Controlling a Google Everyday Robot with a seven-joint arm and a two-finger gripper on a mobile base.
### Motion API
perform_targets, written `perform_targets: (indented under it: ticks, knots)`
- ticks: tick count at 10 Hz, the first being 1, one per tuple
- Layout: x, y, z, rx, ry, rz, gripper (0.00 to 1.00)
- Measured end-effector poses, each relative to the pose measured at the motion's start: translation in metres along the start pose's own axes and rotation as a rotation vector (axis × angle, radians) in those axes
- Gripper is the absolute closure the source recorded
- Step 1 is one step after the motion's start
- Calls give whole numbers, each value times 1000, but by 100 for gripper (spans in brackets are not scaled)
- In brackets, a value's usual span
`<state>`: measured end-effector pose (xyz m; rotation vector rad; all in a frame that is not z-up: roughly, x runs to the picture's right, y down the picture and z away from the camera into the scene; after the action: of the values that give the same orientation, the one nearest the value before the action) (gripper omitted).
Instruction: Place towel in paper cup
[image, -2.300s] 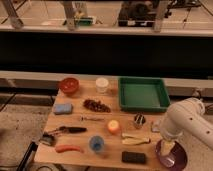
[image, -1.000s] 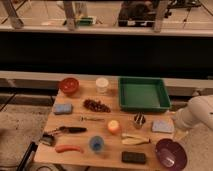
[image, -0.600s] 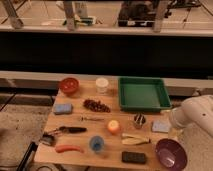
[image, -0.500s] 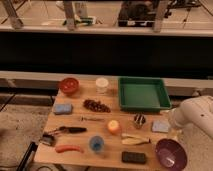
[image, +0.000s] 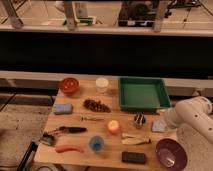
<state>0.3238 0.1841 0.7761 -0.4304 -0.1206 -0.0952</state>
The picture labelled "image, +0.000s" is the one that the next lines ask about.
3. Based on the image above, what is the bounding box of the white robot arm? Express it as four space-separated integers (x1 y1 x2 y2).
164 96 213 144

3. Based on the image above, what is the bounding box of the white paper cup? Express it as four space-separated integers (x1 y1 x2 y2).
95 77 109 93

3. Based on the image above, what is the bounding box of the bunch of dark grapes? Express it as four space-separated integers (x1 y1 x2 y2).
83 99 111 113

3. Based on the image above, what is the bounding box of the green plastic tray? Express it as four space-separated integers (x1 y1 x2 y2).
118 77 171 112

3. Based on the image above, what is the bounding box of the red bowl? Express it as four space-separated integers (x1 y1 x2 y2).
59 77 79 95

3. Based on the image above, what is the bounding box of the orange yellow fruit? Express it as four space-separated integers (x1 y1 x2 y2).
107 120 120 134

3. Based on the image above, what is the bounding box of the blue sponge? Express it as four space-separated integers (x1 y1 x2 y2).
54 104 73 115

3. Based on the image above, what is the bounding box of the green box in background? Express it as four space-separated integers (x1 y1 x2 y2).
63 16 97 27

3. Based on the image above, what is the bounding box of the black rectangular block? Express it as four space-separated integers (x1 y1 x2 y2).
122 151 146 164

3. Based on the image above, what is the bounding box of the red sausage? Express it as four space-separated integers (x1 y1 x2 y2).
55 145 84 153

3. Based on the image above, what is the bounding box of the dark machine in background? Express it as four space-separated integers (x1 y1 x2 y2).
118 0 159 27

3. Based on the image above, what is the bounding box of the purple bowl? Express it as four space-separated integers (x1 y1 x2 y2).
155 138 188 171

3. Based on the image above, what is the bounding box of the black bar tool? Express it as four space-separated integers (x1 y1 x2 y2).
16 142 38 171

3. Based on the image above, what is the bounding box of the black handled peeler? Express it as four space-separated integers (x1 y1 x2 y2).
46 126 87 135

